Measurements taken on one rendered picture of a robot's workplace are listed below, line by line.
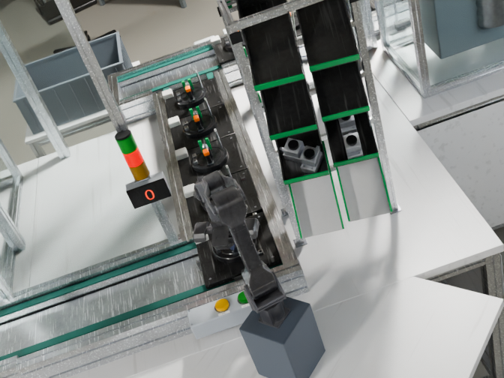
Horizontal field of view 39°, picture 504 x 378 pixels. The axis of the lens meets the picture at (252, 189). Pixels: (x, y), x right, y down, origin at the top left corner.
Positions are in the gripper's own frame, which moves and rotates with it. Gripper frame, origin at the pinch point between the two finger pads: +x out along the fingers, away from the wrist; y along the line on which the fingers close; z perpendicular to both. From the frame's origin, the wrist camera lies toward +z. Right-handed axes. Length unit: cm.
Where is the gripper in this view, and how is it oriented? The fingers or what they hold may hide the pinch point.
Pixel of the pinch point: (230, 241)
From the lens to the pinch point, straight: 204.7
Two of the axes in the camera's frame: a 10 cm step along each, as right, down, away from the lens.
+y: 9.6, -0.8, -2.6
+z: -1.2, 7.1, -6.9
